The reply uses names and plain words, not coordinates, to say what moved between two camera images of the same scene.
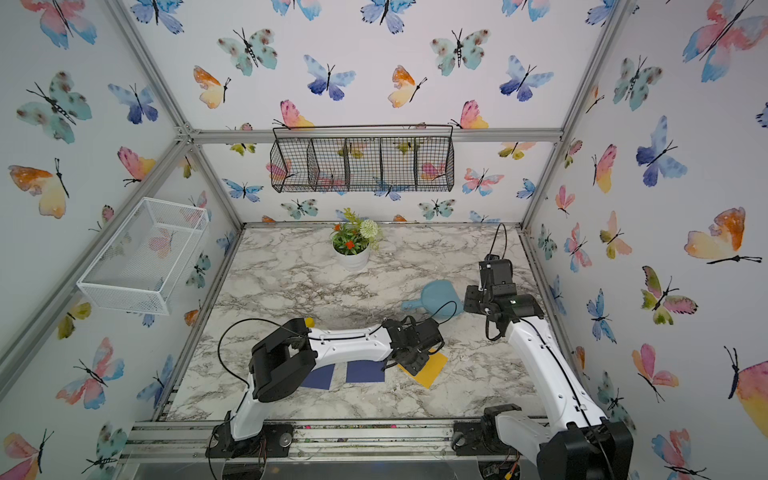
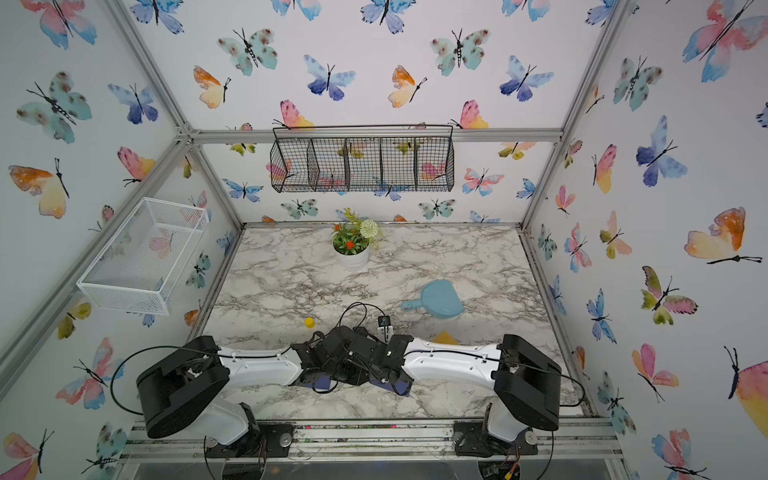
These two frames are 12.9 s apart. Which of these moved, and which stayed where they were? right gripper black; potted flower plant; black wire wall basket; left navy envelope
Moved: right gripper black
Stayed: potted flower plant; left navy envelope; black wire wall basket
